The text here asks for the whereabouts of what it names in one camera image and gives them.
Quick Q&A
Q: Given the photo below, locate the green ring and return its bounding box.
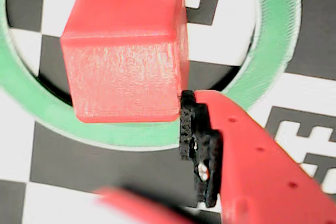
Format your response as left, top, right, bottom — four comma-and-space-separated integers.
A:
0, 0, 302, 152

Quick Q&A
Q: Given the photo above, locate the red cube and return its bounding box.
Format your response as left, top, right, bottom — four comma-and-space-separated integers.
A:
59, 0, 190, 124

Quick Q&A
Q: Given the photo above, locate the black white marker checkerboard mat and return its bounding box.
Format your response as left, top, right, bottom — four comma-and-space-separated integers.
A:
0, 0, 336, 224

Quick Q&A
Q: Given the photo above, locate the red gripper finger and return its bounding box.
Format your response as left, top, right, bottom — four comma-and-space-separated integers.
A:
180, 89, 336, 224
94, 186, 196, 224

